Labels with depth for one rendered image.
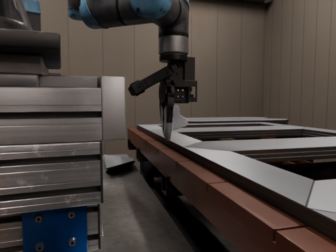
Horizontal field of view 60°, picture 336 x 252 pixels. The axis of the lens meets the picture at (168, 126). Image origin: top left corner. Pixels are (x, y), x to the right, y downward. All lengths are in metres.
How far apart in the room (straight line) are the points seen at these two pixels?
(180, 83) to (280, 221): 0.44
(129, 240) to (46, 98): 0.35
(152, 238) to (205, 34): 3.82
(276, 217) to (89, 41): 3.56
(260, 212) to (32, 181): 0.29
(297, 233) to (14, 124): 0.35
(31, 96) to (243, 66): 4.23
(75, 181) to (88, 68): 3.36
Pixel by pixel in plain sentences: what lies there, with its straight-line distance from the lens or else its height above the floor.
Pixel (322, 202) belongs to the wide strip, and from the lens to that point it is 0.39.
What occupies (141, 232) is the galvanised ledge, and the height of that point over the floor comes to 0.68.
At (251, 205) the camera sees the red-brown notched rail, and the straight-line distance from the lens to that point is 0.40.
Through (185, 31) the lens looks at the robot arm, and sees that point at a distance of 0.74.
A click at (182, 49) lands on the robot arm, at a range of 0.72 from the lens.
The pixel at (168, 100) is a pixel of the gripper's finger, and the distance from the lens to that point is 0.69.
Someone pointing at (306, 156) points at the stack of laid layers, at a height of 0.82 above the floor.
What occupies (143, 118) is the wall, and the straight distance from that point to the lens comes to 3.86.
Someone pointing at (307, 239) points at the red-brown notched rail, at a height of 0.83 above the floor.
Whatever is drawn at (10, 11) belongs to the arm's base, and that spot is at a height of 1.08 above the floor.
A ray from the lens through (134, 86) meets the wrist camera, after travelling 0.70.
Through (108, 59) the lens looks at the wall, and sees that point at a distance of 3.80.
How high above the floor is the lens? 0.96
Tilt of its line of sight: 5 degrees down
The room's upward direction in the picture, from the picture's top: straight up
